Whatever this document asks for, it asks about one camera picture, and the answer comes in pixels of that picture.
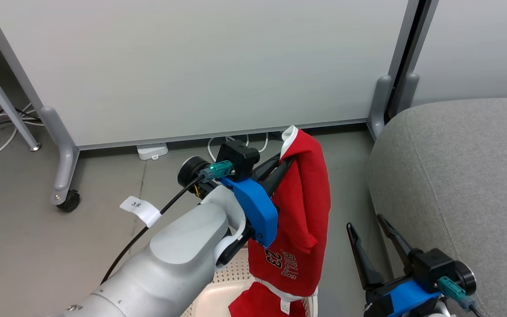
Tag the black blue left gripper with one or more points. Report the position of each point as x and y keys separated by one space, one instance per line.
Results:
x=258 y=211

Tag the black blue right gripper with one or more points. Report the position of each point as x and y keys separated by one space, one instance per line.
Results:
x=405 y=297

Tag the red basketball jersey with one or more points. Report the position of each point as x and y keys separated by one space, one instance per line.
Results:
x=302 y=207

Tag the red and white shorts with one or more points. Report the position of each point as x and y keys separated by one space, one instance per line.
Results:
x=258 y=306

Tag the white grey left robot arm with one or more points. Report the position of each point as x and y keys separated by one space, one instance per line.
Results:
x=178 y=259

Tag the grey fabric sofa seat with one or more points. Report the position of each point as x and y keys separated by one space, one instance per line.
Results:
x=464 y=185

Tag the cream perforated laundry basket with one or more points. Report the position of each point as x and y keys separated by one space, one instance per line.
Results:
x=211 y=304

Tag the white power adapter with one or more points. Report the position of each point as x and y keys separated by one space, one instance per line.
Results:
x=152 y=151

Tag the wide white partition panel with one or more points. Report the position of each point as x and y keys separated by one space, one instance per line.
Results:
x=192 y=66

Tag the black caster wheel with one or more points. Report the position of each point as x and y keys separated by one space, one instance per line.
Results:
x=70 y=201

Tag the narrow white partition panel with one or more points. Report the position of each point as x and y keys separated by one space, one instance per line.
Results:
x=473 y=48

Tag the grey metal table leg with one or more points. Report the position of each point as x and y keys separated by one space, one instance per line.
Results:
x=2 y=97

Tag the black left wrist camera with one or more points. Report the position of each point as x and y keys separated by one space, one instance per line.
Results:
x=236 y=158

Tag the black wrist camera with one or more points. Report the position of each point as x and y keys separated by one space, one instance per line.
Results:
x=236 y=158
x=438 y=268

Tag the teal left camera connector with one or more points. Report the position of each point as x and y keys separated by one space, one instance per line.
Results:
x=218 y=169

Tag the teal camera connector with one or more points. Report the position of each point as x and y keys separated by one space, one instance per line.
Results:
x=453 y=290
x=218 y=169

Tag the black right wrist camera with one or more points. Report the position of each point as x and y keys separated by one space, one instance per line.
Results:
x=438 y=268

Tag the teal right camera connector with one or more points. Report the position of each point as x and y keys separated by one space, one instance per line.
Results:
x=453 y=290

